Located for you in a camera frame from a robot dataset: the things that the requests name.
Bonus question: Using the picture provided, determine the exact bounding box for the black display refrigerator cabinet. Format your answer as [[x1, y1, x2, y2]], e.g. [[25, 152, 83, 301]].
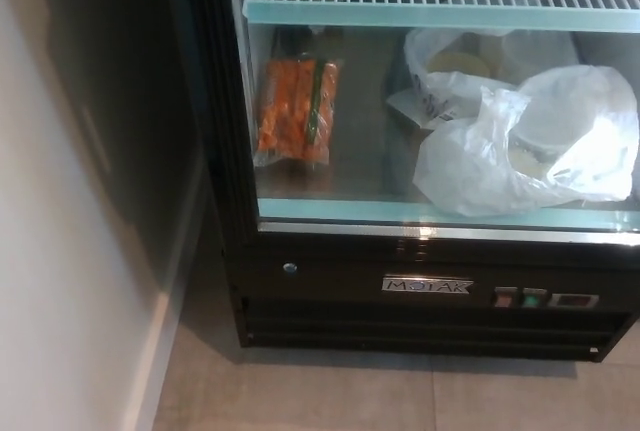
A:
[[29, 0, 640, 365]]

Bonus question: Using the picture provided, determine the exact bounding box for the clear bag of orange carrots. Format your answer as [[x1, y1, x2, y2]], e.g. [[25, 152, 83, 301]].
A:
[[253, 53, 346, 169]]

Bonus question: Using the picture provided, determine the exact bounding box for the silver Motak logo plate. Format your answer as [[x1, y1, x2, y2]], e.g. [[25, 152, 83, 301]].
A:
[[381, 275, 474, 297]]

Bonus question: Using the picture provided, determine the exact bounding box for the large white plastic bag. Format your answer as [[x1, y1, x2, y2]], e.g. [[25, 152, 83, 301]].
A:
[[412, 64, 640, 218]]

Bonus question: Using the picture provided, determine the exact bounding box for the white plastic bag with containers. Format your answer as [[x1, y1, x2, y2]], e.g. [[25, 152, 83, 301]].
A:
[[403, 27, 581, 125]]

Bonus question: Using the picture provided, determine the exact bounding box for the round container yellow lid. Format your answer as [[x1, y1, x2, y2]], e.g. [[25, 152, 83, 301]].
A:
[[426, 49, 492, 78]]

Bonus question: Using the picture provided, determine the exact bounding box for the rectangular digital temperature display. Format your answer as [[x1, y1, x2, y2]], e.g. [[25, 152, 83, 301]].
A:
[[547, 292, 599, 310]]

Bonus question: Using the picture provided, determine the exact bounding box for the green rocker switch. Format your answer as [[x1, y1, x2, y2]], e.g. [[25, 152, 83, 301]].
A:
[[521, 288, 547, 310]]

